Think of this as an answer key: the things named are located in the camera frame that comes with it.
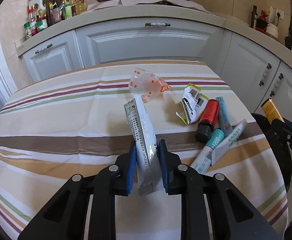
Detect white kitchen cabinet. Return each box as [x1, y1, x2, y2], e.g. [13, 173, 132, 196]
[22, 21, 292, 140]

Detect light blue stick packet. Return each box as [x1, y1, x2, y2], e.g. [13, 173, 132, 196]
[215, 96, 233, 137]

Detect yellow bottle black cap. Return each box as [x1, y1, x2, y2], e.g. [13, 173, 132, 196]
[261, 98, 285, 125]

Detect yellow cooking oil bottle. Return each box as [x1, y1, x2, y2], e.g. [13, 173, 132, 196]
[71, 0, 87, 15]

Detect white lidded jar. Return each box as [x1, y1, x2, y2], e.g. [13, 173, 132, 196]
[265, 23, 279, 39]

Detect white spice rack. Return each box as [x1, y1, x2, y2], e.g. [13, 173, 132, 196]
[28, 0, 61, 18]

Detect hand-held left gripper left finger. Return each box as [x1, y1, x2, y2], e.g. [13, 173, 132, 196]
[17, 140, 138, 240]

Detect teal and white tube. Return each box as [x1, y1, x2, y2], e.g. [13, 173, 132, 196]
[190, 128, 225, 174]

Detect pale stove cover cloth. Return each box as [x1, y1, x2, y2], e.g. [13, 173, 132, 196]
[136, 0, 206, 12]
[86, 0, 161, 10]

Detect black round stool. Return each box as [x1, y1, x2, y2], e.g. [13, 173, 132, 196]
[251, 113, 292, 193]

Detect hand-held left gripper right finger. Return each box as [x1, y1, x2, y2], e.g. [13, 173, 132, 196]
[157, 139, 280, 240]

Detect white yellow packet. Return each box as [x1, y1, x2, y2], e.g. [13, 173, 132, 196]
[176, 82, 209, 125]

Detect black jar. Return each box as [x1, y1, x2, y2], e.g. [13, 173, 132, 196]
[257, 19, 269, 32]

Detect group of condiment bottles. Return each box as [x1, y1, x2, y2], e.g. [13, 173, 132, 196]
[23, 0, 88, 40]

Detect clear orange-dotted wrapper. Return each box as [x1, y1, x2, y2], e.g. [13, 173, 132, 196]
[128, 67, 174, 103]

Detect dark glass oil bottle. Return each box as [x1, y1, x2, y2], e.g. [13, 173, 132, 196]
[250, 4, 258, 29]

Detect long white sachet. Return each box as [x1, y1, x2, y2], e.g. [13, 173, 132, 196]
[123, 94, 161, 195]

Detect striped tablecloth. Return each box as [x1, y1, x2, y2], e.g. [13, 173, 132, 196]
[0, 59, 290, 240]

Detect short white stick sachet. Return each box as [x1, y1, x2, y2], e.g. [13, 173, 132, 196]
[211, 119, 248, 166]

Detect beige stone countertop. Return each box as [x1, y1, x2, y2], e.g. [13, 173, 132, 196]
[15, 0, 292, 63]

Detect red bottle black cap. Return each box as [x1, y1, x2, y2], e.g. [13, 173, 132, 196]
[195, 99, 220, 143]

